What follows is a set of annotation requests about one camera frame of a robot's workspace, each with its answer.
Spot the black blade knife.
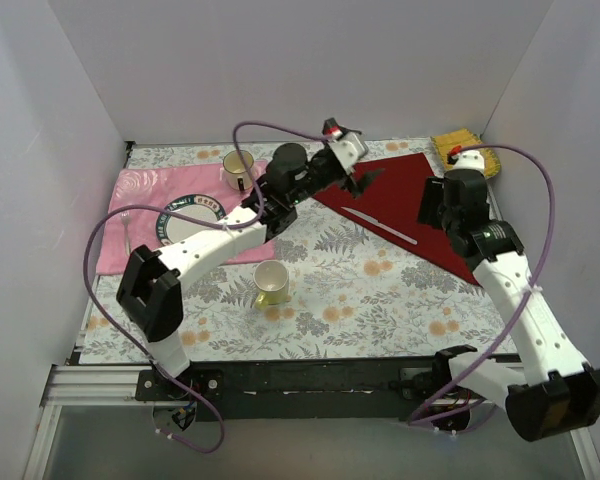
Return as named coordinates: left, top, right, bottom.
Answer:
left=342, top=207, right=418, bottom=245

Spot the dark red cloth napkin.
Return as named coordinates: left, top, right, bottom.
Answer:
left=315, top=153, right=477, bottom=285

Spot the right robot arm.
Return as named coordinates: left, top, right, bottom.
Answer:
left=417, top=169, right=600, bottom=442

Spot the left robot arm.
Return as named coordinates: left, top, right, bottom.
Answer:
left=116, top=134, right=373, bottom=400

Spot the yellow bamboo tray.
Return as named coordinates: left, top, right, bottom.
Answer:
left=431, top=128, right=501, bottom=179

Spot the yellow mug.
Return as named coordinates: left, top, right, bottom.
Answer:
left=253, top=260, right=289, bottom=309

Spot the white plate blue rim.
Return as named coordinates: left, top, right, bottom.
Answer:
left=155, top=192, right=228, bottom=247

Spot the pink placemat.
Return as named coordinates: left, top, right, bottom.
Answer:
left=96, top=163, right=275, bottom=275

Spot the silver fork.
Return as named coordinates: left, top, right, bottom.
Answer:
left=120, top=211, right=131, bottom=256

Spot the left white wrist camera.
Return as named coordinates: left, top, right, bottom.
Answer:
left=322, top=118, right=369, bottom=175

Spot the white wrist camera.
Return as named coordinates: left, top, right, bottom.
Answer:
left=446, top=145, right=486, bottom=174
left=322, top=118, right=369, bottom=175

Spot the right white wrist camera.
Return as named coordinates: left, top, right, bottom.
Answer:
left=446, top=145, right=486, bottom=174

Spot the white mug black handle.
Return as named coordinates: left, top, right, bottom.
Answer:
left=221, top=150, right=255, bottom=193

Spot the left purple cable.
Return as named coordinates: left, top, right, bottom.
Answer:
left=82, top=119, right=334, bottom=454

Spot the purple cable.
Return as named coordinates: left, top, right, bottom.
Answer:
left=407, top=144, right=555, bottom=435
left=82, top=119, right=334, bottom=454

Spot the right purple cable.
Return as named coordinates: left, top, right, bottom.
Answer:
left=407, top=144, right=555, bottom=435

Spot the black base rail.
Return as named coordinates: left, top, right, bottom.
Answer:
left=134, top=352, right=496, bottom=421

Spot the aluminium frame rail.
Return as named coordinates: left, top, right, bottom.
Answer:
left=22, top=362, right=600, bottom=480

